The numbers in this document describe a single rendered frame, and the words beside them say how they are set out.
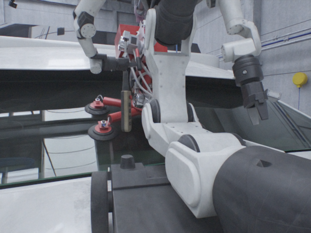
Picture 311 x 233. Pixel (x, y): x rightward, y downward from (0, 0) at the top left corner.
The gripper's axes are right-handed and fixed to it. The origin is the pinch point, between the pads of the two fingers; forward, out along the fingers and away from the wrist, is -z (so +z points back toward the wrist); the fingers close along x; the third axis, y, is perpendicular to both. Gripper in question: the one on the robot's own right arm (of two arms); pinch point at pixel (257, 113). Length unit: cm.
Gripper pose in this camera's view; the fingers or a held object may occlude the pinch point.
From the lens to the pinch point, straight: 77.6
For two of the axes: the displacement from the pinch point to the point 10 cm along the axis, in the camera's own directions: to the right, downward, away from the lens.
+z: -1.5, -9.7, 2.0
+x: 1.9, 1.7, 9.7
